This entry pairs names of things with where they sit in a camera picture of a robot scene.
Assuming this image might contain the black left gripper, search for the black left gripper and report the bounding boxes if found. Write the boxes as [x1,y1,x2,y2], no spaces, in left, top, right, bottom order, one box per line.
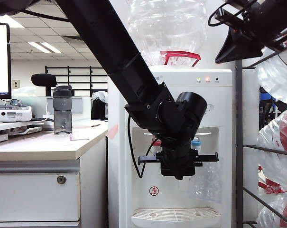
[138,142,219,181]

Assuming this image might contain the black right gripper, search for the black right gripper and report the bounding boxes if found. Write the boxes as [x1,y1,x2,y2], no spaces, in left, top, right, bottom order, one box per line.
[215,4,287,63]

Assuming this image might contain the clear textured plastic mug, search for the clear textured plastic mug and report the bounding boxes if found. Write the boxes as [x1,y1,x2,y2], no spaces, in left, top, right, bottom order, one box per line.
[188,161,223,205]

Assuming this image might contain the white water dispenser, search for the white water dispenser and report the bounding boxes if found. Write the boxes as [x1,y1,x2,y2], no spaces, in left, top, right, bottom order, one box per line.
[119,68,233,228]

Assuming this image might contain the red hot water tap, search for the red hot water tap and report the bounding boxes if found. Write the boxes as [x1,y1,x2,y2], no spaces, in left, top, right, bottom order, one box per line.
[144,132,162,154]

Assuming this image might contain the grey desk partition panel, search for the grey desk partition panel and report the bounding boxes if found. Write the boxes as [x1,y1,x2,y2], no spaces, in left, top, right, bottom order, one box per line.
[46,96,83,114]

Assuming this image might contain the dark grey water bottle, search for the dark grey water bottle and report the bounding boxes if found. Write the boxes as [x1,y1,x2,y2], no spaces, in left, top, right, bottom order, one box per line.
[53,85,73,135]

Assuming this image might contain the white desk riser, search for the white desk riser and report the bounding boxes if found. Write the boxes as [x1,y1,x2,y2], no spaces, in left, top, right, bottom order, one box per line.
[0,121,46,145]

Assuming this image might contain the white drip tray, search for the white drip tray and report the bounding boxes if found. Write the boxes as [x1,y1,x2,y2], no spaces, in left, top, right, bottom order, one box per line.
[130,208,221,221]

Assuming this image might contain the black metal rack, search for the black metal rack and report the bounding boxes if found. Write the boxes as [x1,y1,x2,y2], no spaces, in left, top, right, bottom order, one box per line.
[235,23,287,228]

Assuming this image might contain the white jacket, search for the white jacket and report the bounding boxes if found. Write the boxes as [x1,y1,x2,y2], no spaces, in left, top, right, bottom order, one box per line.
[90,91,109,119]

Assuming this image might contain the pink paper slip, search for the pink paper slip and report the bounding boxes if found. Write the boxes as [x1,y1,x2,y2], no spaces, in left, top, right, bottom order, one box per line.
[69,133,90,141]

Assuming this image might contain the white drawer cabinet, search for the white drawer cabinet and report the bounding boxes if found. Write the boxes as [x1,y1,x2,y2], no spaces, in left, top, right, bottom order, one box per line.
[0,159,82,228]

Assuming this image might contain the white plastic holder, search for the white plastic holder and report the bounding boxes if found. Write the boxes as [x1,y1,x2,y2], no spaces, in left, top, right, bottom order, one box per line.
[9,125,43,135]

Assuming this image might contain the black chair headrest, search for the black chair headrest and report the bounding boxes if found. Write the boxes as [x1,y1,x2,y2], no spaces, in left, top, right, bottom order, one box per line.
[31,73,57,97]

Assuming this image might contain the white RC transmitter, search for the white RC transmitter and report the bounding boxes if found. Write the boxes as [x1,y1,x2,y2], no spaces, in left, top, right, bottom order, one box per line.
[0,99,33,123]

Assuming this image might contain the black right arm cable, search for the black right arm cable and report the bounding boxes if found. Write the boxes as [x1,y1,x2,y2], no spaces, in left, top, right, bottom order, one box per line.
[207,0,258,27]

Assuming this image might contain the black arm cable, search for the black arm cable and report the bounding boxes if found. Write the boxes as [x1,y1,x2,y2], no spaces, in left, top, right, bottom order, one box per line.
[207,0,258,27]
[127,115,158,179]

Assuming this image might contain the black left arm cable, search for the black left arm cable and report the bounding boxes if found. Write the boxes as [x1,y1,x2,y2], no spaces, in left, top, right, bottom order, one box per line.
[127,115,158,179]

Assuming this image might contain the large clear jug red handle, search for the large clear jug red handle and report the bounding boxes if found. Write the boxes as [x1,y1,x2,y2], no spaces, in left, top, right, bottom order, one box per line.
[128,0,206,67]

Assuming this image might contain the black wall shelf rails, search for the black wall shelf rails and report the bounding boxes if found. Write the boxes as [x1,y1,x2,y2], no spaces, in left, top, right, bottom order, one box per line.
[45,66,109,97]

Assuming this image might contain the white thin cable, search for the white thin cable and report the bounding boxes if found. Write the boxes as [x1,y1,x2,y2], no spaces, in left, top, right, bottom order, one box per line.
[45,104,55,123]

